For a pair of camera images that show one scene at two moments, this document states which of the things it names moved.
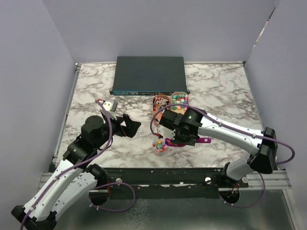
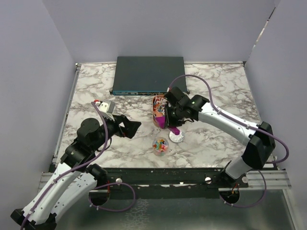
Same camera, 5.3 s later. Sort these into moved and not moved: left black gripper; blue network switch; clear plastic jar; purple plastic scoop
Moved: purple plastic scoop
Not moved: left black gripper; blue network switch; clear plastic jar
